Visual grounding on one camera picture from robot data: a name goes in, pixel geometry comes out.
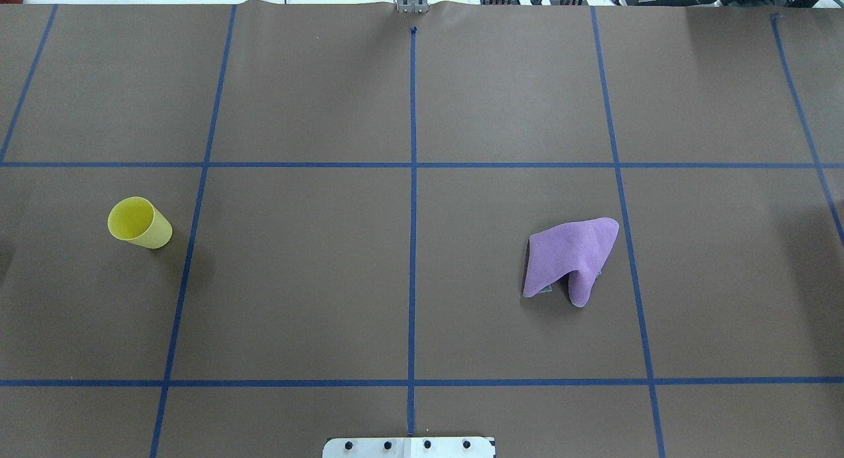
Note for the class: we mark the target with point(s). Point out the purple cloth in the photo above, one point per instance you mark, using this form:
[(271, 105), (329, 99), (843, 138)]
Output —
[(577, 251)]

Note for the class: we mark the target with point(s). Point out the yellow plastic cup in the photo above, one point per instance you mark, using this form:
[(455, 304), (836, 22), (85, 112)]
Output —
[(135, 220)]

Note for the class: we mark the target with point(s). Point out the white mount base plate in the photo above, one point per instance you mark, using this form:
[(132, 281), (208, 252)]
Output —
[(446, 446)]

